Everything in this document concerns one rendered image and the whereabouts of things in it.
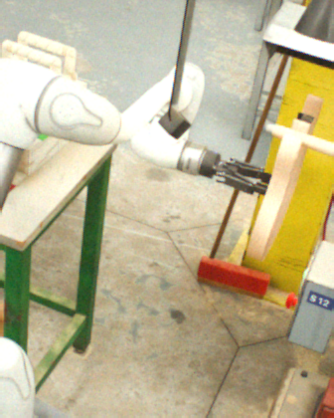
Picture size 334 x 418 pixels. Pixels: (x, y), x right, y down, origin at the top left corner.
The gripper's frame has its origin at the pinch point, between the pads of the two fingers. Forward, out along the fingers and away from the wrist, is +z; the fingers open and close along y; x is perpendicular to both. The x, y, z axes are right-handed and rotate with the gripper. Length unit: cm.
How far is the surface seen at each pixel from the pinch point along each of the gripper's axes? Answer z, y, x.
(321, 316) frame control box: 23.6, 39.5, -8.2
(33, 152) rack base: -65, 14, -8
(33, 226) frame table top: -53, 33, -18
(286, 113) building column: -12, -84, -9
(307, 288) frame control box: 18.5, 40.5, -1.8
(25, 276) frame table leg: -52, 34, -33
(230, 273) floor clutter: -16, -86, -83
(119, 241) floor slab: -68, -94, -93
